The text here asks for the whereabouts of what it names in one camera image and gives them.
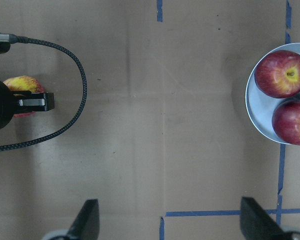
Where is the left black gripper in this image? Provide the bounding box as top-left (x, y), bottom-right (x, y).
top-left (0, 32), bottom-right (55, 129)

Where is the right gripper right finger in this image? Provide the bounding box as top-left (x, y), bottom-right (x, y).
top-left (239, 197), bottom-right (288, 240)

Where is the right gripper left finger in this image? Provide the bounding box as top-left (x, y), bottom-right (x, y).
top-left (66, 199), bottom-right (100, 240)

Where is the yellow red apple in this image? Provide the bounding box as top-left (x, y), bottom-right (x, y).
top-left (3, 75), bottom-right (45, 118)

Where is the red apple on plate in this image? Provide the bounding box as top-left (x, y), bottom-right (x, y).
top-left (271, 100), bottom-right (300, 146)
top-left (254, 50), bottom-right (300, 99)

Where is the light blue plate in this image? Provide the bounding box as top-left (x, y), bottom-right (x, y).
top-left (245, 42), bottom-right (300, 145)

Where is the black braided cable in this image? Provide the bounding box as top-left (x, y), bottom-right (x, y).
top-left (0, 33), bottom-right (88, 154)

